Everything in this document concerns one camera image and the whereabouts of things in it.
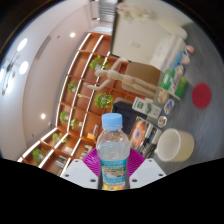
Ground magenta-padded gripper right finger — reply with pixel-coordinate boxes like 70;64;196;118
126;148;167;190

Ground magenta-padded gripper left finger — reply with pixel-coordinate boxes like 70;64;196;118
61;148;102;190

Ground clear blue-capped water bottle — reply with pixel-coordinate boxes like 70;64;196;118
96;112;131;191

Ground book stack with nebula cover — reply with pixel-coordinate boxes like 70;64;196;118
128;115;164;159

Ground cream ceramic mug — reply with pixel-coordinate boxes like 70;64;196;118
154;128;196;163

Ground round printed badge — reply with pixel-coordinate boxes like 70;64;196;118
179;54;192;67
157;115;168;129
184;44;196;58
163;98;176;116

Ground dark office chair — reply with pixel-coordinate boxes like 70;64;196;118
111;97;148;134

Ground green and white drink carton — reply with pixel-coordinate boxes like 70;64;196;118
131;96;163;119

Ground wooden shelf unit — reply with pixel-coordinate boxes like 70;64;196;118
16;32;141;178

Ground green tissue box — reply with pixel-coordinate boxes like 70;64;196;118
159;68;188;101

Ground wooden artist mannequin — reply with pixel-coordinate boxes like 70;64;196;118
83;58;170;105

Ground flat round red coaster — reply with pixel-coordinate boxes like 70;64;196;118
191;82;212;110

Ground brown chair back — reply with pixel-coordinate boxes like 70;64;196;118
121;61;163;99

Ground white tissue pack stack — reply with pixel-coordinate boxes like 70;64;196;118
149;33;186;73

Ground black branching ceiling lamp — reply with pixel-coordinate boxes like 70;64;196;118
0;53;22;98

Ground white partition panel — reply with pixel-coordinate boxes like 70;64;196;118
109;6;178;68

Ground round ceiling lights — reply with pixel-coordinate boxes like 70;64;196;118
16;31;77;121

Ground white vase with flowers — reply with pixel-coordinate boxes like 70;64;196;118
114;1;189;39

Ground window with grey curtain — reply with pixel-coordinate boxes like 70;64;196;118
89;0;119;23

